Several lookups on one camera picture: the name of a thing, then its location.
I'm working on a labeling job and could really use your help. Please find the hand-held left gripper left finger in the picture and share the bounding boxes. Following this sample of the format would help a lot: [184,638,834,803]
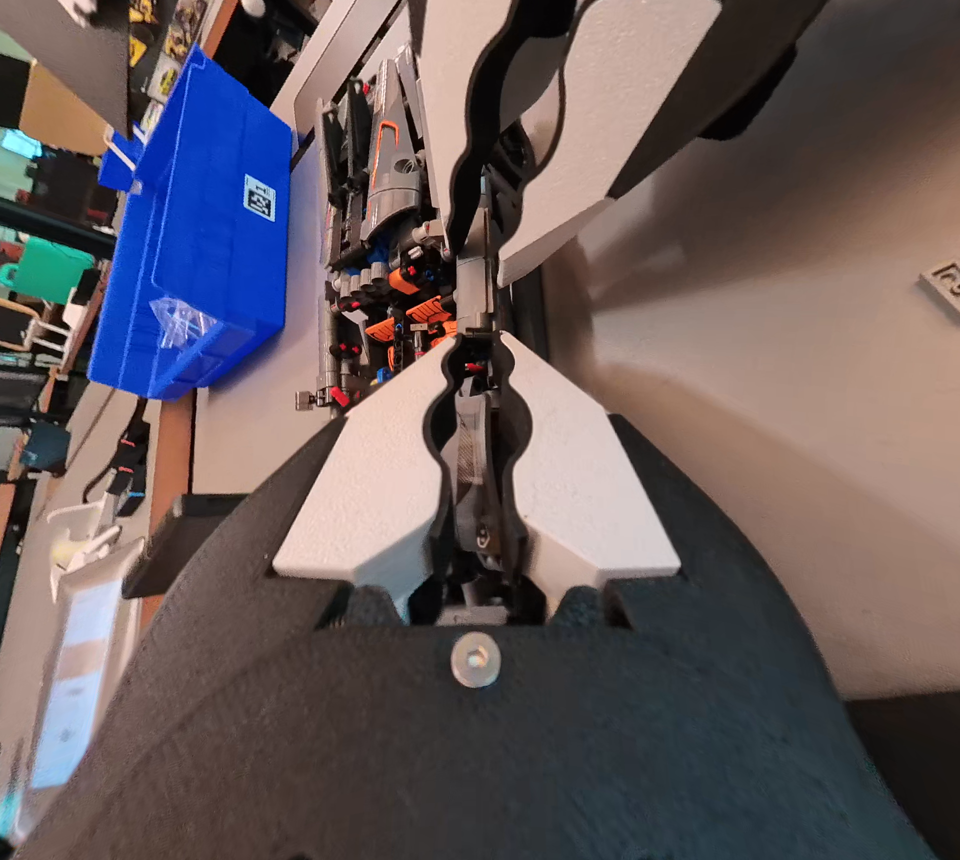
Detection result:
[272,336,460,623]

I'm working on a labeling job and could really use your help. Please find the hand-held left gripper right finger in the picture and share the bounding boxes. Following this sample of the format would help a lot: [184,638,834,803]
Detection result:
[497,333,682,619]

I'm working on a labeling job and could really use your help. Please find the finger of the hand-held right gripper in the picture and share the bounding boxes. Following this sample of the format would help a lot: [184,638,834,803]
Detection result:
[480,0,723,289]
[399,0,594,254]

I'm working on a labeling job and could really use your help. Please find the grey lego car model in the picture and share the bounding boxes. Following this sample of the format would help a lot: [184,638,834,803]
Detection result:
[294,42,552,625]

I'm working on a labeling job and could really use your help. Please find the lego box with yellow car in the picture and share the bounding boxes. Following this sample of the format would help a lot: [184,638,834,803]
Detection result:
[127,0,181,104]

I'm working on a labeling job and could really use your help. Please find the scattered small lego pieces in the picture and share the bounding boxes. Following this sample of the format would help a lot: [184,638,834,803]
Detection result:
[918,260,960,321]

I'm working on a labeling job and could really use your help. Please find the blue plastic storage bin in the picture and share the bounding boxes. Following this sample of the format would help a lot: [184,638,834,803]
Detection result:
[86,42,294,402]

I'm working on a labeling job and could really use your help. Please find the white plastic clip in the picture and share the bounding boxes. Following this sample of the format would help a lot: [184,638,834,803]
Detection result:
[45,500,125,602]

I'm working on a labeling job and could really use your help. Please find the silver metal tray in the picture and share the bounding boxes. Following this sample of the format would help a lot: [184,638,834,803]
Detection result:
[30,537,145,794]

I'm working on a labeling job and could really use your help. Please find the teal plastic container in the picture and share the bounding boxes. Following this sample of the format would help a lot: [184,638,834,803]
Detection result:
[0,236,97,312]

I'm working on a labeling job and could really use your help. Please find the black cable with connectors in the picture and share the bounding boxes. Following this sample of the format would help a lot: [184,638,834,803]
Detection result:
[81,401,151,518]

